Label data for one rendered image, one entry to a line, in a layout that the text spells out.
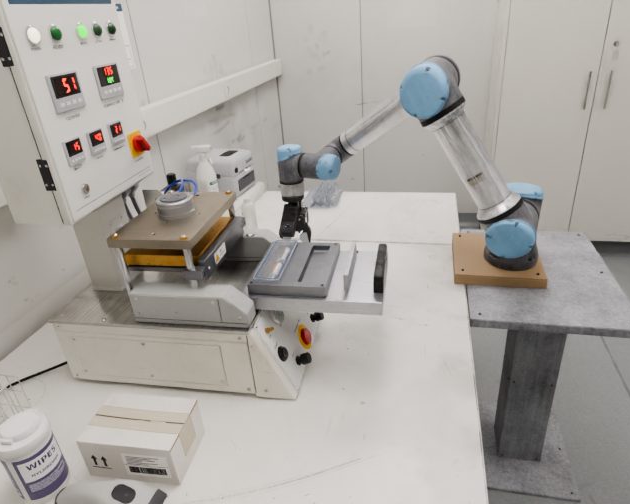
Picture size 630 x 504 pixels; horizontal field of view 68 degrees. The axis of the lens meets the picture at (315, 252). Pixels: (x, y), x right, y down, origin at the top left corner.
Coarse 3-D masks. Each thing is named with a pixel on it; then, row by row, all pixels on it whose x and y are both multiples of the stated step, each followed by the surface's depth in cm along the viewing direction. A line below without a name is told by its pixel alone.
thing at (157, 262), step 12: (216, 228) 107; (204, 240) 102; (132, 252) 99; (144, 252) 99; (156, 252) 98; (168, 252) 98; (180, 252) 97; (192, 252) 97; (204, 252) 98; (132, 264) 100; (144, 264) 99; (156, 264) 98; (168, 264) 98; (180, 264) 97
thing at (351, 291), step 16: (352, 256) 101; (368, 256) 109; (336, 272) 103; (352, 272) 101; (368, 272) 102; (336, 288) 97; (352, 288) 97; (368, 288) 96; (384, 288) 98; (256, 304) 97; (272, 304) 96; (288, 304) 96; (304, 304) 95; (320, 304) 94; (336, 304) 94; (352, 304) 93; (368, 304) 92
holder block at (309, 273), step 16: (304, 256) 106; (320, 256) 108; (336, 256) 106; (288, 272) 100; (304, 272) 102; (320, 272) 102; (256, 288) 97; (272, 288) 96; (288, 288) 95; (304, 288) 94; (320, 288) 94
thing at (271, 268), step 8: (280, 240) 112; (288, 240) 112; (296, 240) 111; (272, 248) 108; (280, 248) 108; (288, 248) 108; (272, 256) 105; (280, 256) 105; (288, 256) 104; (264, 264) 102; (272, 264) 101; (280, 264) 101; (264, 272) 99; (272, 272) 98; (280, 272) 98
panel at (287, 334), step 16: (256, 320) 97; (288, 320) 109; (304, 320) 116; (272, 336) 100; (288, 336) 106; (272, 352) 98; (288, 352) 104; (304, 352) 110; (288, 368) 101; (304, 368) 107
